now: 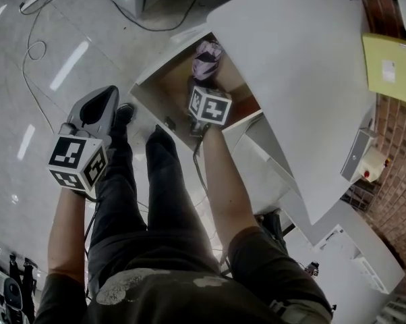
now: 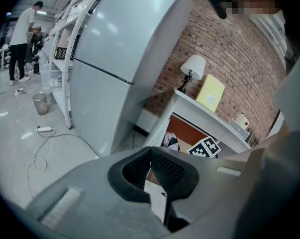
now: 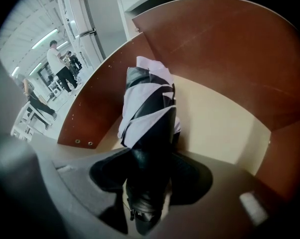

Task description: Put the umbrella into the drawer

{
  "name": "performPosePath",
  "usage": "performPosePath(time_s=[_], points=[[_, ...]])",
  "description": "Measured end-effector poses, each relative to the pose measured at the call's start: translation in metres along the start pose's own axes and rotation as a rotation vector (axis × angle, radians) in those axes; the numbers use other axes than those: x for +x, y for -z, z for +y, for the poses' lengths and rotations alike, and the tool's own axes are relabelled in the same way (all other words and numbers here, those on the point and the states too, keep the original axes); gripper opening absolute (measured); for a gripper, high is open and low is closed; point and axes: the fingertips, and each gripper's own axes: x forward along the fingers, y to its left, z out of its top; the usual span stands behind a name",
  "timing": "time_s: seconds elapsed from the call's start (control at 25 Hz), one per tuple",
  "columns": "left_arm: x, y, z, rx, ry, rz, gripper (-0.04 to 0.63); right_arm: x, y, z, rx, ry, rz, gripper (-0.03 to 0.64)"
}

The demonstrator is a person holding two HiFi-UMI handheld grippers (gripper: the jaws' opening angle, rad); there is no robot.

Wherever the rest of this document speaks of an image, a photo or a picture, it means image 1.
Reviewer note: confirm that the white wooden drawer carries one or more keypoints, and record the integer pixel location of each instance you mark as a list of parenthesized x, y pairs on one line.
[(176, 76)]

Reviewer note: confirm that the purple grey cloth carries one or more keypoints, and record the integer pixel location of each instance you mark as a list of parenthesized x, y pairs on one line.
[(206, 62)]

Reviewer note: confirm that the white control box red buttons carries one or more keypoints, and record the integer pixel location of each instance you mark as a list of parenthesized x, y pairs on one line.
[(371, 162)]

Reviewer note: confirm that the black equipment stand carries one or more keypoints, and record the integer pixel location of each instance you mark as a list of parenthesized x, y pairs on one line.
[(17, 292)]

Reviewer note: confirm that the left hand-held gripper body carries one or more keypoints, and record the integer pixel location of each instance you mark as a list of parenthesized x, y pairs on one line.
[(71, 154)]

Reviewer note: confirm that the person's right forearm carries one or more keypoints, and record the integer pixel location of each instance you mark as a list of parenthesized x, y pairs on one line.
[(223, 187)]

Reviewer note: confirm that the person's dark printed shirt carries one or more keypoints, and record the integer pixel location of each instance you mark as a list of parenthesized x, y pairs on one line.
[(189, 299)]

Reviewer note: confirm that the person's black left shoe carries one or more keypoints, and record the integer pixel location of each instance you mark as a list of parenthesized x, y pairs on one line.
[(125, 111)]

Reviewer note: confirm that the person's black trousers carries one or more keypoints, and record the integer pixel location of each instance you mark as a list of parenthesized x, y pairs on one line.
[(169, 197)]

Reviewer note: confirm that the white desk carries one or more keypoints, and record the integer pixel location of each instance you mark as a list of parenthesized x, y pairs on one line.
[(290, 62)]

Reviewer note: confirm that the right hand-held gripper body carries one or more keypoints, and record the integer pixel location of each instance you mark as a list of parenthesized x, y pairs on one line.
[(209, 108)]

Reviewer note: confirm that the white power strip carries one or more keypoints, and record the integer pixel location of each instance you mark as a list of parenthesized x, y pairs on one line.
[(34, 0)]

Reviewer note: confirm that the person's left forearm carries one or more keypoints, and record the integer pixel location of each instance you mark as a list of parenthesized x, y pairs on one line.
[(66, 235)]

